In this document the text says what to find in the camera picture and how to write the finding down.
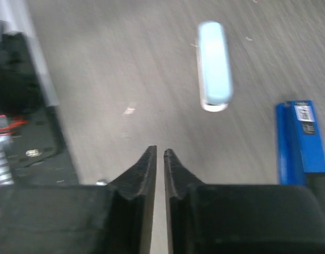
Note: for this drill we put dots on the light blue small stapler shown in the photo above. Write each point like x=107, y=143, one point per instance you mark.
x=214, y=69

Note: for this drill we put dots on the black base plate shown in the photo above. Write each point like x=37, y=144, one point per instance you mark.
x=32, y=146

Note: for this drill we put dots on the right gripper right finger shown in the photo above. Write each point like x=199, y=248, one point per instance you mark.
x=178, y=183

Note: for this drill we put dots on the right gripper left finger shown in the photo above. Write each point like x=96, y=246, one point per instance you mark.
x=129, y=228

